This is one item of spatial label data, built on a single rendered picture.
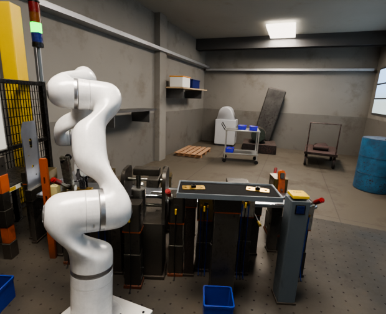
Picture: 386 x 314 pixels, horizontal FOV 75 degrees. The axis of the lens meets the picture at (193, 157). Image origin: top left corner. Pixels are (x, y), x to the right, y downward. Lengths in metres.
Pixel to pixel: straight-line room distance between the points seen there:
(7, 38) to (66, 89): 1.19
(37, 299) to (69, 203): 0.61
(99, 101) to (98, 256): 0.47
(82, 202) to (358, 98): 8.09
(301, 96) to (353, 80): 1.35
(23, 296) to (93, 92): 0.85
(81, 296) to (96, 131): 0.47
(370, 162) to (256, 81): 4.43
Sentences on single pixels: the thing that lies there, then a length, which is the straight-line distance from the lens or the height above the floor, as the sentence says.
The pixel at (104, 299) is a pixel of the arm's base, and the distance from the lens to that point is 0.88.
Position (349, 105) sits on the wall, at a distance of 8.39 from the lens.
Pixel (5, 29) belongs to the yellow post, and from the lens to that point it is 2.06.
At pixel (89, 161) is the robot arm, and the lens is 0.79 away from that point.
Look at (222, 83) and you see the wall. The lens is 8.57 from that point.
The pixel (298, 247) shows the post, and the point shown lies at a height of 0.96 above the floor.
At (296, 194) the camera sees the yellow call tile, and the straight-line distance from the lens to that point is 0.99.
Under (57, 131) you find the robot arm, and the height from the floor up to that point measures 1.32.
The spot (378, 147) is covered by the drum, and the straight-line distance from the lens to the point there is 5.10.
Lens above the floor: 1.49
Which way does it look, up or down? 14 degrees down
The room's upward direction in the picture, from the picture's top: 2 degrees clockwise
